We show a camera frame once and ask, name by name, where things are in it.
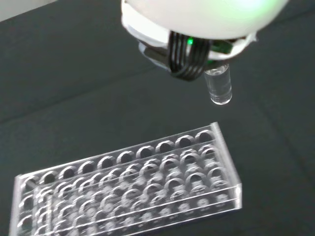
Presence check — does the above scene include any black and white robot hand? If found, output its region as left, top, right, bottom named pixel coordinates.
left=120, top=0, right=289, bottom=82

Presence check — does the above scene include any black bench cloth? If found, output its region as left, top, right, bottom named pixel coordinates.
left=0, top=0, right=315, bottom=236

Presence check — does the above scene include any clear plastic test tube rack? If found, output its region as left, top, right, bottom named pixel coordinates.
left=8, top=121, right=244, bottom=236

